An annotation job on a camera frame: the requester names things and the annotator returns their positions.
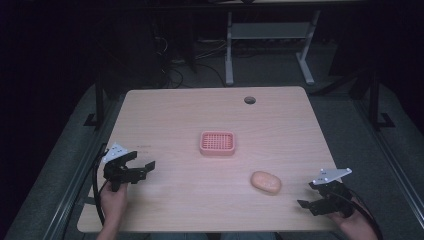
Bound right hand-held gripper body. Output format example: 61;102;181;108
309;167;355;219

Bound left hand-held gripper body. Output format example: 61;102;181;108
101;142;148;193

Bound orange soap bar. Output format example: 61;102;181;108
250;170;283;196

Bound pink soap dish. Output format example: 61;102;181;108
199;130;237;158

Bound person's left hand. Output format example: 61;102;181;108
99;181;130;231

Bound person's right hand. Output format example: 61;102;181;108
327;201;375;236

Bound black metal stand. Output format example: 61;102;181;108
83;71;107;130
366;68;397;132

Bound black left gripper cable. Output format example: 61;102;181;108
91;143;110;226

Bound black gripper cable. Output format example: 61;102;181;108
91;143;110;226
346;188;384;240

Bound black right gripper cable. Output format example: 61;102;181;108
346;188;384;240

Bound metal floor rail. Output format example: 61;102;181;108
41;96;125;240
352;99;424;219

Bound tangle of floor cables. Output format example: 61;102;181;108
153;34;228;89

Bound white desk frame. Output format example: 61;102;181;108
224;9;323;87

